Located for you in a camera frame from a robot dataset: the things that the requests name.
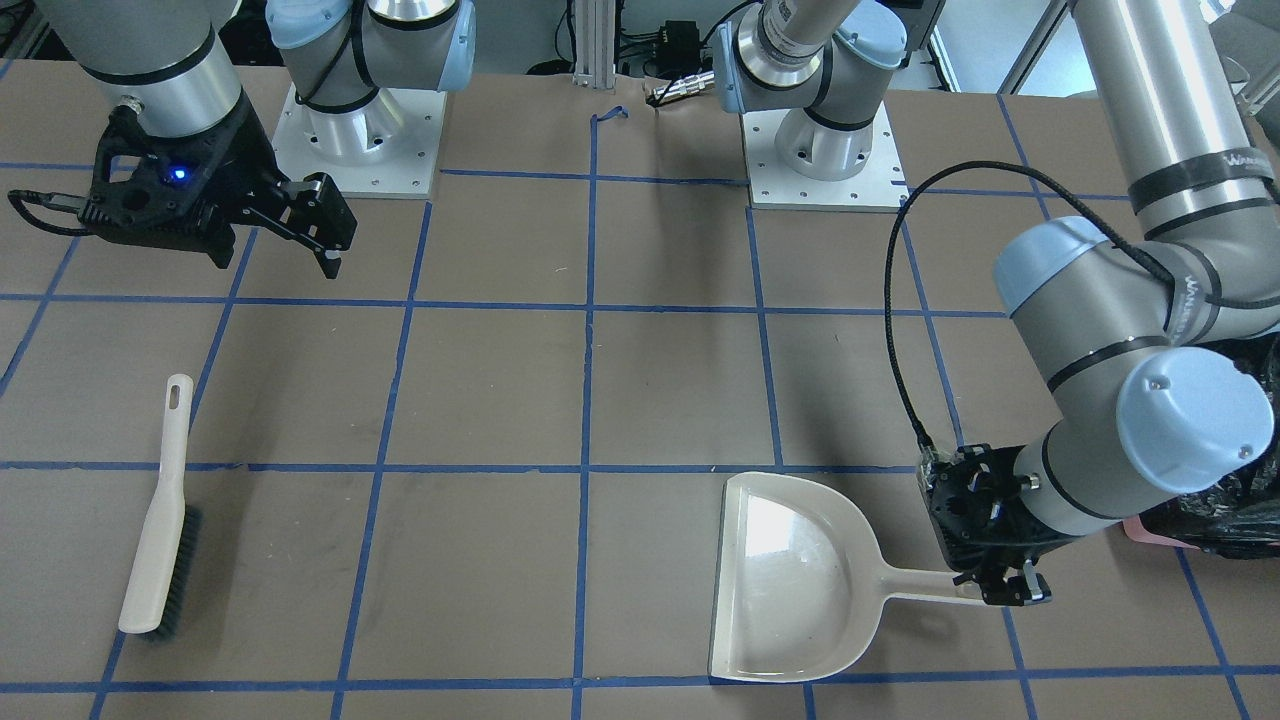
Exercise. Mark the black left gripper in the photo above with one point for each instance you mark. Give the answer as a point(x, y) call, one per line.
point(1003, 583)

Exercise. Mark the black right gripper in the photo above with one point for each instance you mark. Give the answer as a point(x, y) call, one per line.
point(243, 166)

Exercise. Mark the beige plastic dustpan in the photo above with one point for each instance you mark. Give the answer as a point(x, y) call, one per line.
point(801, 582)

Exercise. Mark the beige hand brush black bristles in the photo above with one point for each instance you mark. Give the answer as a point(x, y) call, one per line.
point(156, 589)

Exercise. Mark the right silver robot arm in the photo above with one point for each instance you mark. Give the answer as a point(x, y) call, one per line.
point(265, 113)

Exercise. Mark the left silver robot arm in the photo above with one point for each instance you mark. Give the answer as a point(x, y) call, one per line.
point(1122, 332)

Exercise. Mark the black lined trash bin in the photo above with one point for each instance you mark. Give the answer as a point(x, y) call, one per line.
point(1238, 517)

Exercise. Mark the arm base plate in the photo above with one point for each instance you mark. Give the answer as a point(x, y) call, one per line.
point(796, 164)
point(386, 150)

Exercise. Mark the aluminium frame post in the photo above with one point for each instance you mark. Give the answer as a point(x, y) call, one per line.
point(594, 25)

